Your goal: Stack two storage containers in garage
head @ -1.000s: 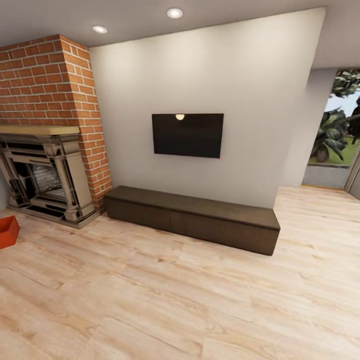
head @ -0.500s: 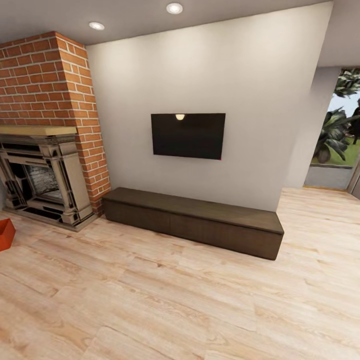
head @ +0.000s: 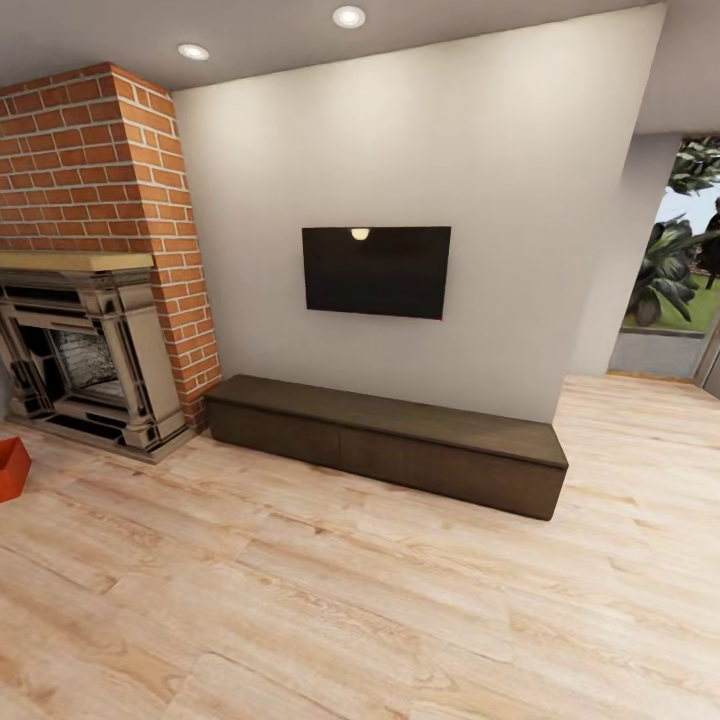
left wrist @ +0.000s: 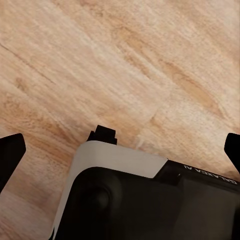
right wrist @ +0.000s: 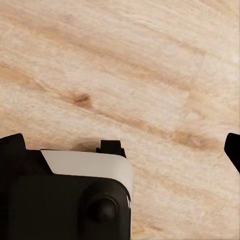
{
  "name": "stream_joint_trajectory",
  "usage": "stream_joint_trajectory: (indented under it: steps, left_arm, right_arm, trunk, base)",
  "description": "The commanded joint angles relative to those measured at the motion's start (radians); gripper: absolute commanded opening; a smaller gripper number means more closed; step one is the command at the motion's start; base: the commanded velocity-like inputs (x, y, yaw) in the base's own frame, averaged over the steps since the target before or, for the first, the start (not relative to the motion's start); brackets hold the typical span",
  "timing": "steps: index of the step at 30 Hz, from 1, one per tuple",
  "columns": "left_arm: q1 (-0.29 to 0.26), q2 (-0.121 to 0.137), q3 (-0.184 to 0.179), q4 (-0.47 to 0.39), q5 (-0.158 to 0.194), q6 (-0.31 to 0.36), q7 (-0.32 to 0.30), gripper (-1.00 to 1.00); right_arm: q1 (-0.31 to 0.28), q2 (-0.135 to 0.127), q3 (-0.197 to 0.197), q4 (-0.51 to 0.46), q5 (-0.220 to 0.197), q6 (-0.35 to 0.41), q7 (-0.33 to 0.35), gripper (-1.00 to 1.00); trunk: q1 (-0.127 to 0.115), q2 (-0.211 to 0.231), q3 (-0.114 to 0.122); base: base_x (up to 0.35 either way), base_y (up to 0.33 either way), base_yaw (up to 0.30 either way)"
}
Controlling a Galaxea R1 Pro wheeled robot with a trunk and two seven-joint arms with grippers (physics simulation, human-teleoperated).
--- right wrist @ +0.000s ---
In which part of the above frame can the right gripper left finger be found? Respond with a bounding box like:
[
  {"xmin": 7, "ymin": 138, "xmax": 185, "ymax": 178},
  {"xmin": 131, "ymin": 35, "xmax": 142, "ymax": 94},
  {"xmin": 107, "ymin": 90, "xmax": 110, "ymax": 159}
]
[{"xmin": 0, "ymin": 133, "xmax": 26, "ymax": 193}]

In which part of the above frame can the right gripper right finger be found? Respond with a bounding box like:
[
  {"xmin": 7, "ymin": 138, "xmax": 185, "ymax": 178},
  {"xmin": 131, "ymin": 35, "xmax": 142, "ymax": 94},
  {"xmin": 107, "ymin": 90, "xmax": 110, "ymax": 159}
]
[{"xmin": 224, "ymin": 133, "xmax": 240, "ymax": 173}]

